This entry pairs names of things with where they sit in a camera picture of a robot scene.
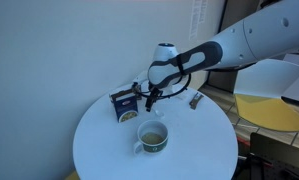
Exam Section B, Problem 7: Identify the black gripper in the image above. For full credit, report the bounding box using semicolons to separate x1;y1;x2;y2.
145;87;164;113

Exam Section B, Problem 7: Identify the orzo pasta in mug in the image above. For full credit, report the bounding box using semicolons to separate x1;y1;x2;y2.
141;132;165;146

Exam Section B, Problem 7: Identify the black robot cart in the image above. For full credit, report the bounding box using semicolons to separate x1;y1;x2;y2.
233;132;299;180

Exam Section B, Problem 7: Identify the brown snack bar wrapper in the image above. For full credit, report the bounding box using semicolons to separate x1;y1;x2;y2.
188;92;205;111

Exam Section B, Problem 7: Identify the white chair with yellow seat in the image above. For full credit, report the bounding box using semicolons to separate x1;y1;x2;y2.
233;58;299;133

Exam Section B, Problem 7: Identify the white mug with green band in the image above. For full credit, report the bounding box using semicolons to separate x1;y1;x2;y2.
132;119;169;155

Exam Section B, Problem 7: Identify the blue Barilla orzo box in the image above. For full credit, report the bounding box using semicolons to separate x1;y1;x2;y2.
109;88;139;124

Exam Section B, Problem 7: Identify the printed paper on wall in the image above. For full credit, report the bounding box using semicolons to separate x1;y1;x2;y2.
188;0;209;41

